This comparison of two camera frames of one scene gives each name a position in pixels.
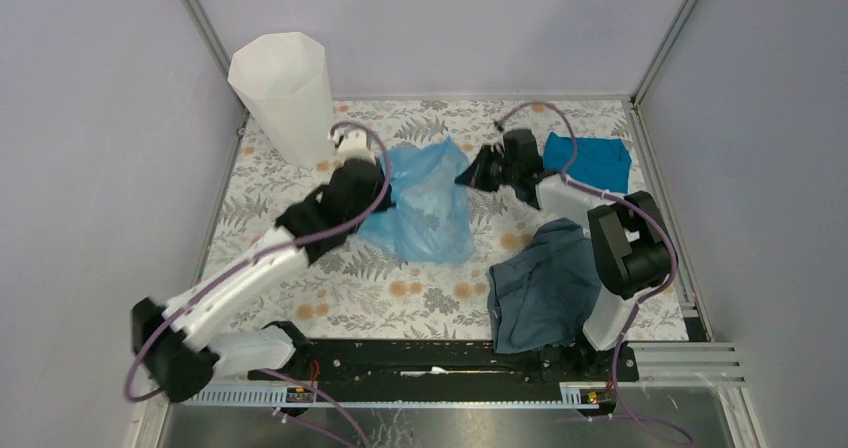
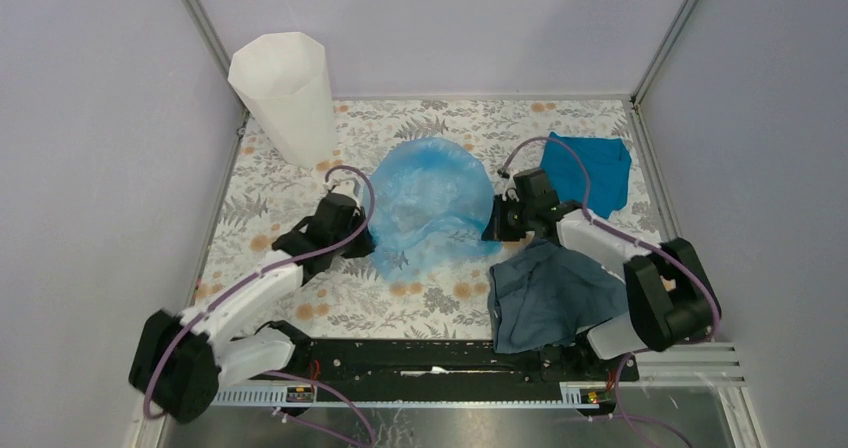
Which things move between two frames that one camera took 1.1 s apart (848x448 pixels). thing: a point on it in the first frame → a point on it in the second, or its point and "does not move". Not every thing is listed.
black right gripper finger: (484, 172) → (495, 228)
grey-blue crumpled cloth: (544, 299) does not move
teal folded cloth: (600, 163) does not move
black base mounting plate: (449, 363) does not move
